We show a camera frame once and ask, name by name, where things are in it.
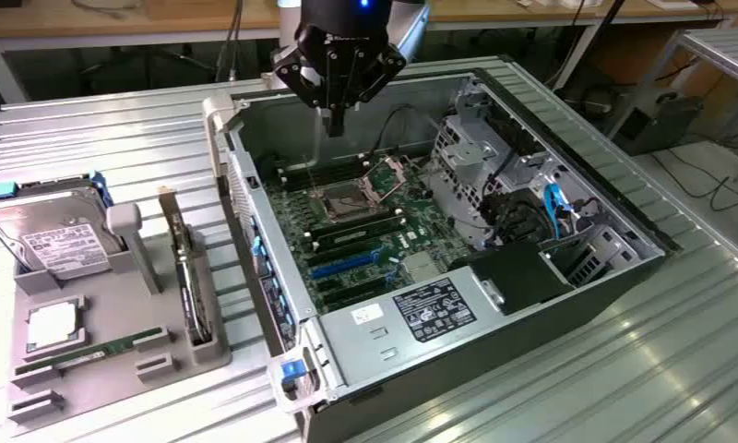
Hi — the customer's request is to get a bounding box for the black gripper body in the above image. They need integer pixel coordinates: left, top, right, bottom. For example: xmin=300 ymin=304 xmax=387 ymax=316
xmin=298 ymin=0 xmax=396 ymax=111

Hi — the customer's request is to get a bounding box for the graphics card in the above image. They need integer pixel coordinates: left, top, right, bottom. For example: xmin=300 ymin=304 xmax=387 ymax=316
xmin=158 ymin=184 xmax=216 ymax=346

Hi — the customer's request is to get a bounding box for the metal socket cover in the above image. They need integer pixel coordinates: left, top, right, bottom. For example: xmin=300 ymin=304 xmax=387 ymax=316
xmin=359 ymin=155 xmax=409 ymax=205

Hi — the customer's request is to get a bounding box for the silver disk cage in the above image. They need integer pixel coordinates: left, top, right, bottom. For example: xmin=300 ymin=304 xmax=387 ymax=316
xmin=428 ymin=114 xmax=532 ymax=251

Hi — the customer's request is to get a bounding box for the CPU socket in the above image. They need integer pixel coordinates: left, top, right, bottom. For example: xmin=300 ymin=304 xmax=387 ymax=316
xmin=311 ymin=183 xmax=391 ymax=228

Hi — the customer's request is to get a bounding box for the installed RAM stick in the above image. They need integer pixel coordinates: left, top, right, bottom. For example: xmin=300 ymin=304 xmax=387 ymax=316
xmin=310 ymin=217 xmax=405 ymax=254

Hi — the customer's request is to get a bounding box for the green motherboard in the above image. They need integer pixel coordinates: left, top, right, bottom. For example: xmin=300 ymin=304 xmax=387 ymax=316
xmin=263 ymin=151 xmax=467 ymax=316

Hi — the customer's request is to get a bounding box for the black box on floor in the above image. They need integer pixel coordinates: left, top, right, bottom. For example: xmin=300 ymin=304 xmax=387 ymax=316
xmin=613 ymin=95 xmax=705 ymax=157

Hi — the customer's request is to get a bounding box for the black plastic shroud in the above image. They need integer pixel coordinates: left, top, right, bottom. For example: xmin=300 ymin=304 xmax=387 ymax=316
xmin=447 ymin=241 xmax=579 ymax=316

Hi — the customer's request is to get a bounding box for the hard disk with blue caddy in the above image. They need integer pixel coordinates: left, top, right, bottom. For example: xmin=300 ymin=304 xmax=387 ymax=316
xmin=0 ymin=169 xmax=132 ymax=283

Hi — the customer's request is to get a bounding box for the open grey PC case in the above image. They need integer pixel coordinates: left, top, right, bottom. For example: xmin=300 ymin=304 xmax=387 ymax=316
xmin=202 ymin=54 xmax=685 ymax=443

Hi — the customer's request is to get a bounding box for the silver power supply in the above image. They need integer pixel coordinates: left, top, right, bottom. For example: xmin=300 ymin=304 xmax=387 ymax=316
xmin=315 ymin=265 xmax=507 ymax=389

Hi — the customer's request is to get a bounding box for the silver CPU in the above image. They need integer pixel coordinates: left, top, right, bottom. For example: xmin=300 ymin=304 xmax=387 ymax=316
xmin=26 ymin=303 xmax=80 ymax=348

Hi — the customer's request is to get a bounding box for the green RAM stick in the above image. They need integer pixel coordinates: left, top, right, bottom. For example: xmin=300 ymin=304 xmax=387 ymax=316
xmin=16 ymin=326 xmax=167 ymax=376

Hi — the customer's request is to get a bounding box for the grey parts rack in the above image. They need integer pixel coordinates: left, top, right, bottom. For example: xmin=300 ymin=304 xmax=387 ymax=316
xmin=4 ymin=201 xmax=234 ymax=425

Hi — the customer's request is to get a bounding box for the grey hanging cable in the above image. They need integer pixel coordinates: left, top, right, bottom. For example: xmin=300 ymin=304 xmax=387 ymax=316
xmin=219 ymin=0 xmax=250 ymax=83

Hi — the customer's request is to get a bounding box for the black looped cable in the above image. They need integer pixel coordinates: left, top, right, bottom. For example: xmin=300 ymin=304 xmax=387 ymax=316
xmin=368 ymin=104 xmax=421 ymax=154

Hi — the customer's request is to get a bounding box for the wooden desk with white frame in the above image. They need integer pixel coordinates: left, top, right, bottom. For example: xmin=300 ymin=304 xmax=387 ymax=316
xmin=0 ymin=0 xmax=738 ymax=105

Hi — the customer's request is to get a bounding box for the blue wire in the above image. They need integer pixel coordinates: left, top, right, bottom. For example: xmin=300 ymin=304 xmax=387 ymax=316
xmin=543 ymin=181 xmax=579 ymax=242

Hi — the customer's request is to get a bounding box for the aluminium frame table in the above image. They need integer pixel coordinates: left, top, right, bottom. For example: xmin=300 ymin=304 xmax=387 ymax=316
xmin=668 ymin=27 xmax=738 ymax=101

